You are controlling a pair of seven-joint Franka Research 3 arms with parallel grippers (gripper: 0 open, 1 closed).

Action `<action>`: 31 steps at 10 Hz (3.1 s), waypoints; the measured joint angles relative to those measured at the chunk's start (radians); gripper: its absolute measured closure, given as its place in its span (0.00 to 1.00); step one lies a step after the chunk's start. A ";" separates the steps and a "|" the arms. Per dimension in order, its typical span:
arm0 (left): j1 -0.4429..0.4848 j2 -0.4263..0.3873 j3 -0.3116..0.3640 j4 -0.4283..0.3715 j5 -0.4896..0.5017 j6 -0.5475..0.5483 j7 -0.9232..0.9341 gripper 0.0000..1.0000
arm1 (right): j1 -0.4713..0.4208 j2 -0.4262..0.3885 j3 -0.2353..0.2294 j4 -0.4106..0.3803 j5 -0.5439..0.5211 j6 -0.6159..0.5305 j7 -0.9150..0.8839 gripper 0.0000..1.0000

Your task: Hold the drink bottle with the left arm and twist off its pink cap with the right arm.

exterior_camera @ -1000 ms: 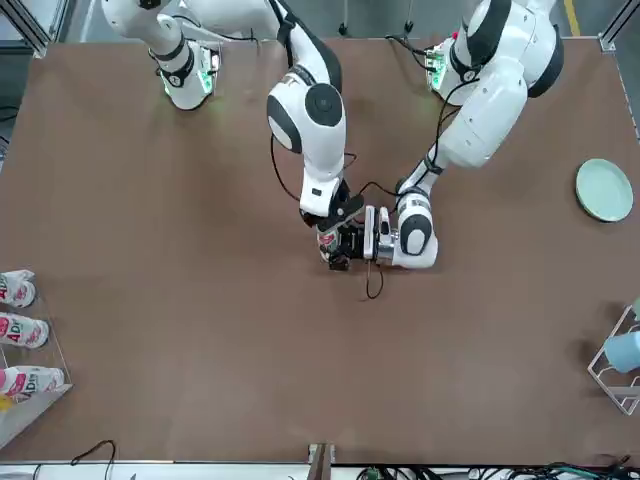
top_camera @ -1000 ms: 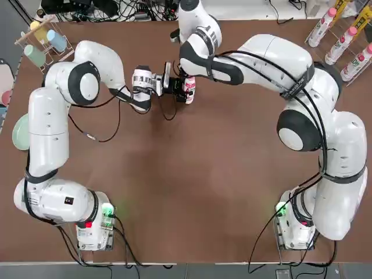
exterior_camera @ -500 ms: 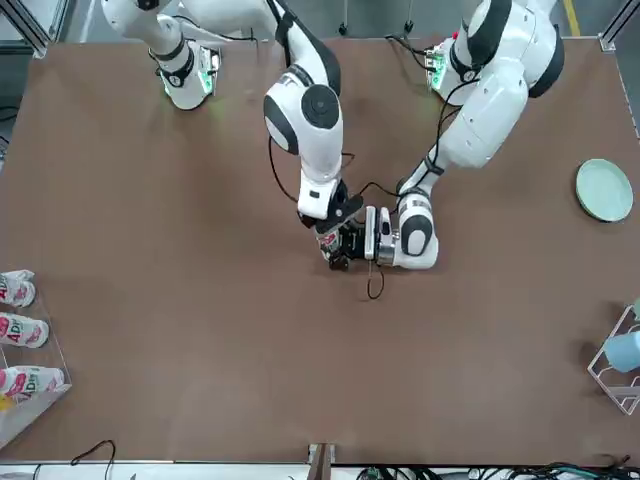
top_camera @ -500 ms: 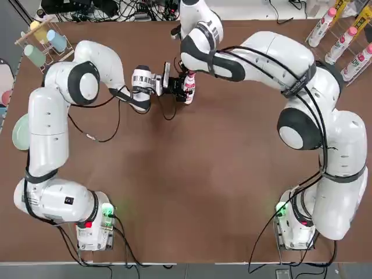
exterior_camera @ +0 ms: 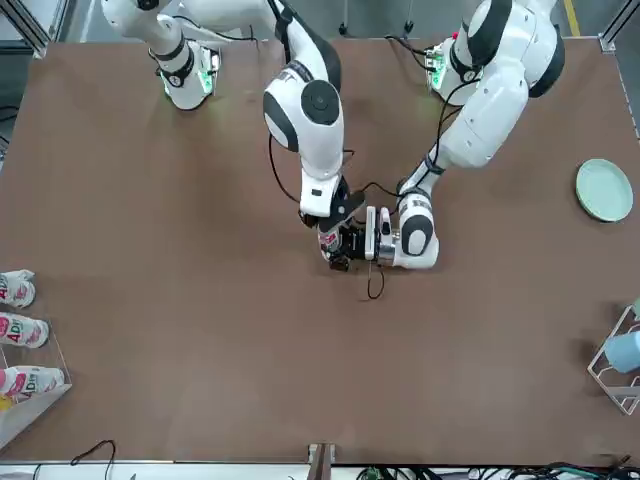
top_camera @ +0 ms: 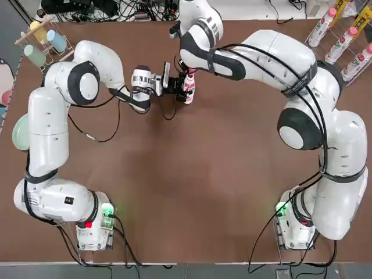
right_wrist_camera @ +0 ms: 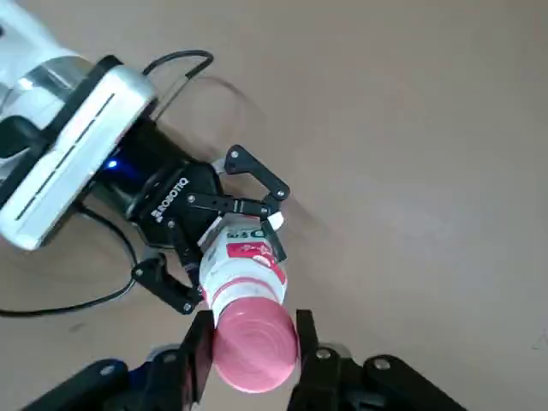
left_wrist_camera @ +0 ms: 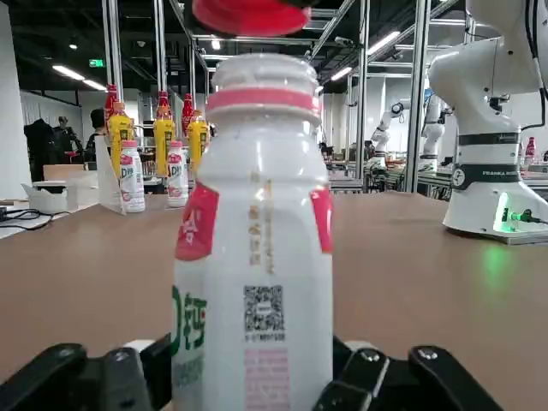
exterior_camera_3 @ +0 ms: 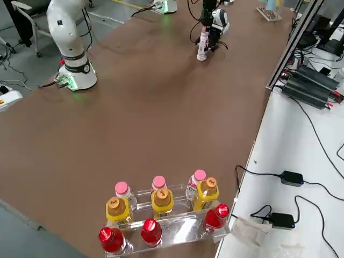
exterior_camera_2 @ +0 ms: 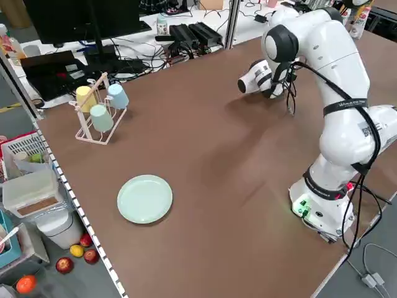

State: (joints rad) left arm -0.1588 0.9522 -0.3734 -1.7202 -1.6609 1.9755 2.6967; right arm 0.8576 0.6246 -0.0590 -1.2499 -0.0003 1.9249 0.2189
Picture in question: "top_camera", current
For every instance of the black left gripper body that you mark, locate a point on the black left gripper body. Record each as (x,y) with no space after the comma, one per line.
(175,86)

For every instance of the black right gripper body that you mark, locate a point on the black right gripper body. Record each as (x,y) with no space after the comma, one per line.
(179,62)

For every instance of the white drink bottle pink label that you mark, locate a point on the white drink bottle pink label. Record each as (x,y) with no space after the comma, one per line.
(189,87)

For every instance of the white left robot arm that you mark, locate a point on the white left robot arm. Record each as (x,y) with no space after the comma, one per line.
(48,139)

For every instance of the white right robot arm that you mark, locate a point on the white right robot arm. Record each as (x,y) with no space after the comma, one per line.
(334,151)

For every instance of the white shelf bottle pink cap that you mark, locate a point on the white shelf bottle pink cap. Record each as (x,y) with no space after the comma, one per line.
(340,46)
(321,27)
(356,64)

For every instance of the clear acrylic bottle shelf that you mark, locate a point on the clear acrylic bottle shelf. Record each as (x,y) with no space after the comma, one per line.
(337,32)

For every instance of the light blue cup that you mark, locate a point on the light blue cup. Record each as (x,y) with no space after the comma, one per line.
(56,40)

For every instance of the black power supply box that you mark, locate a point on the black power supply box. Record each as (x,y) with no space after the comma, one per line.
(67,5)

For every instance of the pale green cup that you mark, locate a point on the pale green cup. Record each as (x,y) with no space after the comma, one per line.
(35,55)

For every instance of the pale yellow cup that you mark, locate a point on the pale yellow cup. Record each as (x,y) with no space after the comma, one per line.
(37,30)

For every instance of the cup drying rack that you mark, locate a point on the cup drying rack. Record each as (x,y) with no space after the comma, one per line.
(19,40)

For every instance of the pale green plate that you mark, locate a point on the pale green plate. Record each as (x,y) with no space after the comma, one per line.
(20,133)

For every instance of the pink bowl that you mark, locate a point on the pink bowl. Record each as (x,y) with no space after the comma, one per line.
(7,98)

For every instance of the grey tray dark rim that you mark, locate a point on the grey tray dark rim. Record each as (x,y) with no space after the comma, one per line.
(5,75)

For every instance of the grey socket box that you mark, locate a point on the grey socket box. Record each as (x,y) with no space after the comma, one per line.
(282,273)

